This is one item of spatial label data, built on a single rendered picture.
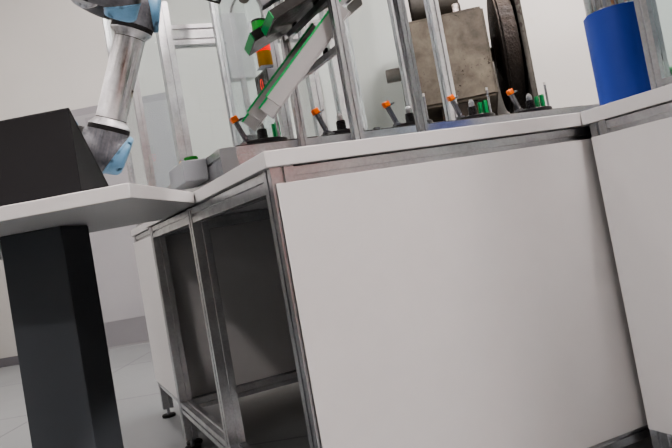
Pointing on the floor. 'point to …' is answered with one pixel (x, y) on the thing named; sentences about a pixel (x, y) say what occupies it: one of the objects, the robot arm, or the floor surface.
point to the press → (475, 48)
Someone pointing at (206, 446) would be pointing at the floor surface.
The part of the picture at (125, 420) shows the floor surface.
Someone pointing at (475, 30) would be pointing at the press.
